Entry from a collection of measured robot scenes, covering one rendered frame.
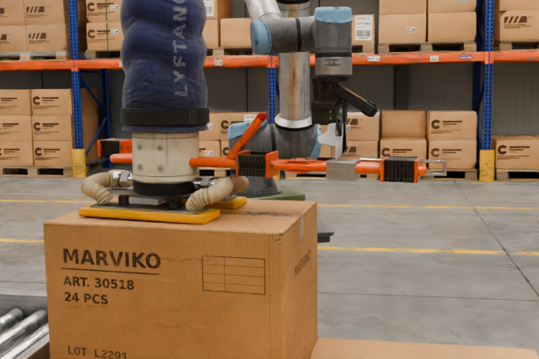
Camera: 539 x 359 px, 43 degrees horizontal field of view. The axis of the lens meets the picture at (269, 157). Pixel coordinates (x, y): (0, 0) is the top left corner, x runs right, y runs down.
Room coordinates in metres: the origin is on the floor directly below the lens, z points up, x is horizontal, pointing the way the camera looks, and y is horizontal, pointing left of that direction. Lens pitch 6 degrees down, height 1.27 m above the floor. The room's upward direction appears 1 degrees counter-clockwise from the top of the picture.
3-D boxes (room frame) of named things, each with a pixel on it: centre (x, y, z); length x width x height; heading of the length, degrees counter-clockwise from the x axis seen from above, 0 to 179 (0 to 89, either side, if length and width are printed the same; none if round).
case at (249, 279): (1.73, 0.21, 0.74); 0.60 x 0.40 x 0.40; 75
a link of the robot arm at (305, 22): (1.78, -0.14, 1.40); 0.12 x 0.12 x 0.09; 6
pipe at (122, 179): (1.73, 0.27, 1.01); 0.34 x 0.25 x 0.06; 72
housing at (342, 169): (1.59, -0.17, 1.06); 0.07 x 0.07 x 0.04; 72
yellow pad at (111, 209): (1.64, 0.30, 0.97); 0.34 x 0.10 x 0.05; 72
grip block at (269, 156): (1.65, 0.03, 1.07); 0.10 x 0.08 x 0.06; 162
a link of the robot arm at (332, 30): (1.67, -0.16, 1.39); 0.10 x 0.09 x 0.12; 6
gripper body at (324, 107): (1.67, -0.15, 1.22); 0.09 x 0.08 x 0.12; 79
